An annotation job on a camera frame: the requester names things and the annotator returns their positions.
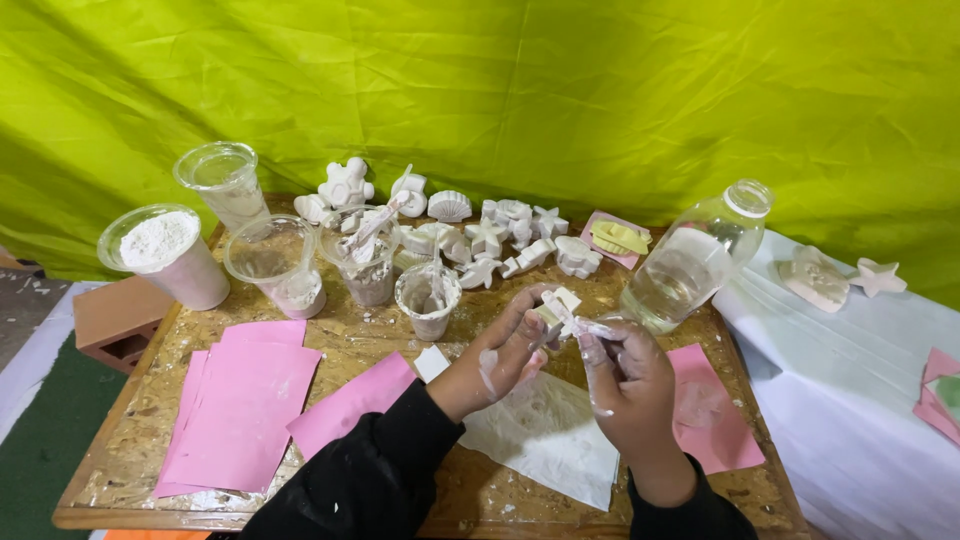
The pink sheet with green piece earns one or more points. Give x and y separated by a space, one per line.
937 397

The tall clear plastic cup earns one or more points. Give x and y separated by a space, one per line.
229 187

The yellow plastic mold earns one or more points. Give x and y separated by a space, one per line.
619 237

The plastic cup of white powder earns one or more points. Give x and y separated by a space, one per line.
169 259

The plaster-coated spoon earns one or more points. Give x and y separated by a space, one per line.
436 281

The pink paper sheet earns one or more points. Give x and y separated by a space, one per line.
247 416
184 420
262 332
712 420
349 405

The white plastic spoon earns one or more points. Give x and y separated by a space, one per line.
375 221

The plaster-coated white stick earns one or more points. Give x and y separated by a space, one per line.
561 311

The group of white plaster figures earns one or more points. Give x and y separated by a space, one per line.
487 236

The clear cup holding spoons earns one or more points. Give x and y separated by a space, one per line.
367 274

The white paper sheet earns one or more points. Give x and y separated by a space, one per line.
547 442

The white plaster starfish cast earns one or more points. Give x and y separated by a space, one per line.
877 277

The small white paper piece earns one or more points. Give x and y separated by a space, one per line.
431 364

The small plaster-crusted cup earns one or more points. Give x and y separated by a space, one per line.
429 311

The clear cup with plaster residue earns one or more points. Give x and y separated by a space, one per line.
281 274

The clear plastic bottle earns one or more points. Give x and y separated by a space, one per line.
679 270

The person's right hand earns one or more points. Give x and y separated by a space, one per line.
637 382

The large white plaster cast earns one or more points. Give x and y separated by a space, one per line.
814 279

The green cloth backdrop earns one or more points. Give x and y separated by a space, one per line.
480 90

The white tablecloth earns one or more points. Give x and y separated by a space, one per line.
847 405

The person's left hand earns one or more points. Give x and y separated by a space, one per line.
487 360

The red clay brick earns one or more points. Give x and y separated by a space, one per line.
120 319

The dark green floor mat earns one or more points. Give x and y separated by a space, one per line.
52 442

